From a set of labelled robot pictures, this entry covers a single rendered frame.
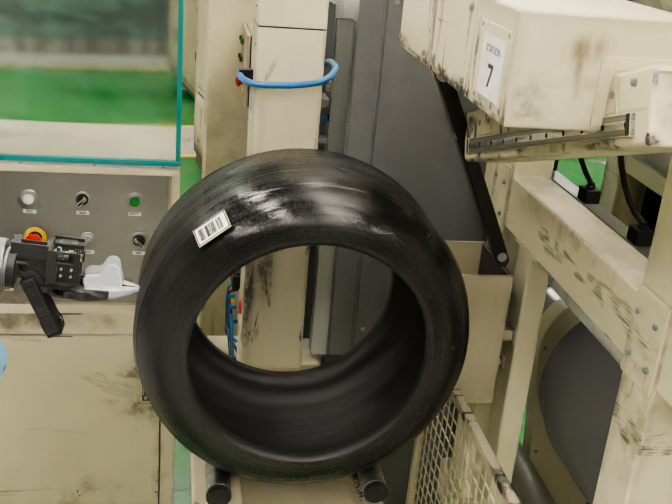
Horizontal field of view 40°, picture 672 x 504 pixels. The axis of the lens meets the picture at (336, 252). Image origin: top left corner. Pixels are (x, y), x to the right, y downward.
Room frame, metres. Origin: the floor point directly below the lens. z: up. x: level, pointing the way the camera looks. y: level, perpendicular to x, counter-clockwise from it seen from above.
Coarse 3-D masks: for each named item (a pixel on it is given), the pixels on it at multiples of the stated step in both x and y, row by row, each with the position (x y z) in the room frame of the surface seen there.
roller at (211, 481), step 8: (208, 464) 1.38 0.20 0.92; (208, 472) 1.36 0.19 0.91; (216, 472) 1.35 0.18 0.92; (224, 472) 1.36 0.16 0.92; (208, 480) 1.34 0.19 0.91; (216, 480) 1.33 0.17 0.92; (224, 480) 1.33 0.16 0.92; (208, 488) 1.32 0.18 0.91; (216, 488) 1.31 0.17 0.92; (224, 488) 1.31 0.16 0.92; (208, 496) 1.30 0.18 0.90; (216, 496) 1.31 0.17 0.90; (224, 496) 1.31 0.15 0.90
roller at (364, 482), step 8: (376, 464) 1.42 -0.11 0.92; (360, 472) 1.41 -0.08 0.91; (368, 472) 1.39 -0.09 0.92; (376, 472) 1.39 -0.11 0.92; (360, 480) 1.39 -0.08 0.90; (368, 480) 1.37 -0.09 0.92; (376, 480) 1.37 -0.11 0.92; (384, 480) 1.38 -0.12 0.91; (368, 488) 1.36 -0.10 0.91; (376, 488) 1.36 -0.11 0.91; (384, 488) 1.36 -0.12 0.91; (368, 496) 1.36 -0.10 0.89; (376, 496) 1.36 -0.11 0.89; (384, 496) 1.36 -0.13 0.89
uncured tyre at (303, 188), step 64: (192, 192) 1.49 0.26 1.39; (256, 192) 1.36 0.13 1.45; (320, 192) 1.36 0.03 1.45; (384, 192) 1.42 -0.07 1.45; (192, 256) 1.31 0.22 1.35; (256, 256) 1.31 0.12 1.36; (384, 256) 1.35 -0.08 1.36; (448, 256) 1.41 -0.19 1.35; (192, 320) 1.29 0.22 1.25; (384, 320) 1.64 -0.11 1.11; (448, 320) 1.38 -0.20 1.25; (192, 384) 1.31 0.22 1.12; (256, 384) 1.59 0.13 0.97; (320, 384) 1.61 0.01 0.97; (384, 384) 1.59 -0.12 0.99; (448, 384) 1.39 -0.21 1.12; (192, 448) 1.32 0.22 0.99; (256, 448) 1.33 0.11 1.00; (320, 448) 1.46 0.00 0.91; (384, 448) 1.36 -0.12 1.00
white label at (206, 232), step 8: (216, 216) 1.33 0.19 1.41; (224, 216) 1.33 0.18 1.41; (208, 224) 1.33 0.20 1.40; (216, 224) 1.32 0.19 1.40; (224, 224) 1.31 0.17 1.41; (200, 232) 1.32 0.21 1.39; (208, 232) 1.31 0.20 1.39; (216, 232) 1.31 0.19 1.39; (200, 240) 1.31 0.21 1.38; (208, 240) 1.30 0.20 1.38
